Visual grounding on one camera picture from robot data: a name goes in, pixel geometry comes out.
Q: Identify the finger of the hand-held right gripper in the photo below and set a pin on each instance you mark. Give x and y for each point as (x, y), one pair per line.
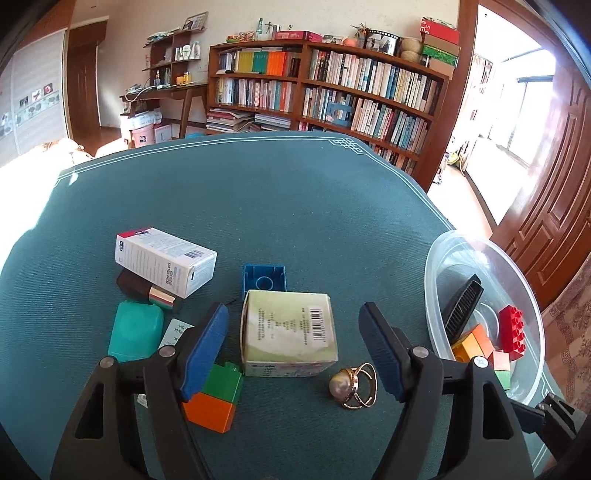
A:
(528, 415)

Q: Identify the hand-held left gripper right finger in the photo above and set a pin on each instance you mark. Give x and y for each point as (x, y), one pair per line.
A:
(383, 355)

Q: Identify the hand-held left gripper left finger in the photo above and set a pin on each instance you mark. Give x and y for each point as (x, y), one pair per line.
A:
(207, 350)

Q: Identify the white printed sachet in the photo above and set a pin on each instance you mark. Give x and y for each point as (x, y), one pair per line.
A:
(173, 332)

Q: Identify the teal plastic case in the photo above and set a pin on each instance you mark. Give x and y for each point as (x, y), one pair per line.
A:
(136, 330)

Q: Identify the pale green barcode box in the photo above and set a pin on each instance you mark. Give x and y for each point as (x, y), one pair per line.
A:
(286, 337)

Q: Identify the white box with red label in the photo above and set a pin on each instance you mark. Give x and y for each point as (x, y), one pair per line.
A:
(157, 258)

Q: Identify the clear plastic container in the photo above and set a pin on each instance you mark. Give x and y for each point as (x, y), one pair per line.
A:
(461, 258)

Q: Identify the teal cloth desktop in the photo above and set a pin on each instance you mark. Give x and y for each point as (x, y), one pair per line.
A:
(300, 207)

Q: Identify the pink and green building block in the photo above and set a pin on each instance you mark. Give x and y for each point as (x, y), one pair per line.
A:
(501, 362)

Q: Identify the red building block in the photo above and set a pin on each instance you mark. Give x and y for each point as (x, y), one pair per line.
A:
(512, 332)

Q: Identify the blue building block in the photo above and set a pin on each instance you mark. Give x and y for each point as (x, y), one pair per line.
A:
(251, 277)

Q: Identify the black comb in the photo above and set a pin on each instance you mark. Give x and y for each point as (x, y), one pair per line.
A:
(461, 309)

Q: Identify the small orange building block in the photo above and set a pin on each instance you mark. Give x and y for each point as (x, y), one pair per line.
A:
(482, 334)

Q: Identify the patterned pink cloth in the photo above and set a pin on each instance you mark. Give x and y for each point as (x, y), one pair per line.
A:
(572, 332)

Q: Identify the pink bin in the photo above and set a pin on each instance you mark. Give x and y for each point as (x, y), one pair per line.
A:
(143, 137)

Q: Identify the stack of magazines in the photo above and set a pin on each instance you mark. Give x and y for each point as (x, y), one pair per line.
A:
(240, 121)

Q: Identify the carved wooden door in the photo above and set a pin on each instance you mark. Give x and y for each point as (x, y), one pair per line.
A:
(554, 184)

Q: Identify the wooden side desk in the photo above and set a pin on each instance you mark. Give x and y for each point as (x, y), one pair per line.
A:
(171, 92)

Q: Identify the rows of shelved books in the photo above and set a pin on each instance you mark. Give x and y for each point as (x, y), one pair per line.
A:
(369, 78)

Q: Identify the wooden bookshelf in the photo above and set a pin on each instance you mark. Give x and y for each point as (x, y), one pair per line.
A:
(300, 85)

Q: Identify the plain brown cardboard box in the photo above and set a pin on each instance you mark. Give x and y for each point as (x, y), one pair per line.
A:
(441, 68)

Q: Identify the brown room door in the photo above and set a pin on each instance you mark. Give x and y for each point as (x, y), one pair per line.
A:
(85, 83)

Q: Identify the wooden desk hutch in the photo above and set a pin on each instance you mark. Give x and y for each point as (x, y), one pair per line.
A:
(173, 55)

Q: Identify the green patterned box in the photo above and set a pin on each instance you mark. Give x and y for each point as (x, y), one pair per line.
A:
(438, 57)

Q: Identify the woven baskets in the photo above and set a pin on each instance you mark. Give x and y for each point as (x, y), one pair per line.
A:
(411, 48)

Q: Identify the white sliding wardrobe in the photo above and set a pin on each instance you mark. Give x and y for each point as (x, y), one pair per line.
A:
(32, 97)

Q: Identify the tan cardboard box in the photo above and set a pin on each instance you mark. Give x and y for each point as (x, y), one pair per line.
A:
(441, 46)

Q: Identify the green glass bottle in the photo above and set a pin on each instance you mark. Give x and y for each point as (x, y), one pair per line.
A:
(261, 28)

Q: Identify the red tin box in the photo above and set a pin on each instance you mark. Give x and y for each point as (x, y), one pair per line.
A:
(295, 36)

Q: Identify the red cardboard box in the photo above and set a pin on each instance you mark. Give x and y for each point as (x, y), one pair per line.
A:
(438, 30)

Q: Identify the blue photo frame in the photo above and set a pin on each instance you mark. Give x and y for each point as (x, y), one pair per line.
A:
(339, 115)

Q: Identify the film strip photo frame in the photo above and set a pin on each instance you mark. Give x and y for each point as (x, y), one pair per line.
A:
(381, 42)

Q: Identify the leaning picture frame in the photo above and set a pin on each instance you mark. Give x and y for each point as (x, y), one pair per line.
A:
(194, 22)

